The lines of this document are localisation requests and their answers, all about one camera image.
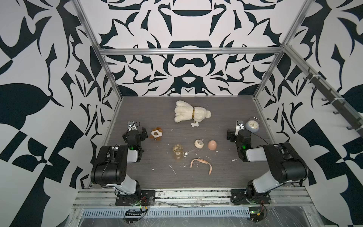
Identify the electronics board with wires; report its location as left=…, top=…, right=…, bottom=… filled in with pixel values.
left=123, top=206, right=148, bottom=224
left=248, top=204, right=268, bottom=223

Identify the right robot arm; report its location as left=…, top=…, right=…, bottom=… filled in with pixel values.
left=226, top=130, right=309, bottom=205

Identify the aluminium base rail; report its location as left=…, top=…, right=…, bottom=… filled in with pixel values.
left=72, top=187, right=313, bottom=218

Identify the white plush dog toy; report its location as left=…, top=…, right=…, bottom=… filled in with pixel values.
left=174, top=100, right=212, bottom=123

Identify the light blue alarm clock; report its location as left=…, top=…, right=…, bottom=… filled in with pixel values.
left=245, top=117, right=261, bottom=133

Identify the small brown plush toy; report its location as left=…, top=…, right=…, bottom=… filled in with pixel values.
left=149, top=127, right=163, bottom=141

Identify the left electronics board with wires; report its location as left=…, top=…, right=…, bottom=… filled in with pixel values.
left=123, top=206, right=148, bottom=224

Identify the right electronics board with wires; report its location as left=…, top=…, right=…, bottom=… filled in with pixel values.
left=248, top=204, right=268, bottom=223

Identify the aluminium cage frame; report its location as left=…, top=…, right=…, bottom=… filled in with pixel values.
left=70, top=0, right=363, bottom=188

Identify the pink bottle handle ring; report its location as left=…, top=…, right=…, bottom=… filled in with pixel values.
left=189, top=158, right=213, bottom=176

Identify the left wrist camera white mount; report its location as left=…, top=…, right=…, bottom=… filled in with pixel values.
left=127, top=121, right=136, bottom=131

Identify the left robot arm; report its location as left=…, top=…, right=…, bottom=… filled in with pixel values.
left=90, top=126, right=148, bottom=206

